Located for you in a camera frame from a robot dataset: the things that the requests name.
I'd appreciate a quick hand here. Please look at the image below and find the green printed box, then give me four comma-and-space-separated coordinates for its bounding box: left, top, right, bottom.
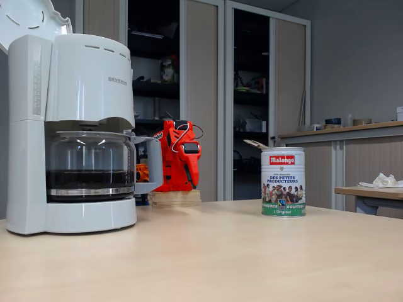
160, 58, 178, 84

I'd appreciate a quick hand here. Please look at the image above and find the glass carafe grey handle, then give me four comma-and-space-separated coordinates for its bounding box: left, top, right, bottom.
45, 130, 164, 203

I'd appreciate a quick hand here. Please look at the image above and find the small side table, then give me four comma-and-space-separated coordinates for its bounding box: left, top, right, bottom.
334, 186, 403, 218

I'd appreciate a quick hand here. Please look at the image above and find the blue coffee scoop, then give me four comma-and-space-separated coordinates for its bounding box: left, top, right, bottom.
243, 139, 270, 150

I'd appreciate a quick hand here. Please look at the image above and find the Malongo coffee tin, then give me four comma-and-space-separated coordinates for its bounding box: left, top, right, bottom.
261, 147, 307, 218

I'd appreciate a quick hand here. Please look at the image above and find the white looped servo cable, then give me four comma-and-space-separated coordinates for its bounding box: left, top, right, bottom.
171, 122, 193, 148

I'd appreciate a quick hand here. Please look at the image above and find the low grey sideboard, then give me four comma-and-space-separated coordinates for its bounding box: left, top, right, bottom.
278, 121, 403, 220

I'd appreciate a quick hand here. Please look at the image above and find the white drip coffee maker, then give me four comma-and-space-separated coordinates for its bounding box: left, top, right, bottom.
0, 0, 138, 235

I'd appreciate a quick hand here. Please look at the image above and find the orange clamp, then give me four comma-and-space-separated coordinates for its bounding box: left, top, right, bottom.
135, 163, 150, 183

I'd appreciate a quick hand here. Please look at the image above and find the wooden base block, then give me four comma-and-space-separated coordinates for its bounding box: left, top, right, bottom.
147, 189, 202, 209

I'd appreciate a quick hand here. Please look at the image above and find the grey tall shutter cabinet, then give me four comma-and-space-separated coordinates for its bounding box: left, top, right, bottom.
75, 0, 226, 203
224, 0, 312, 202

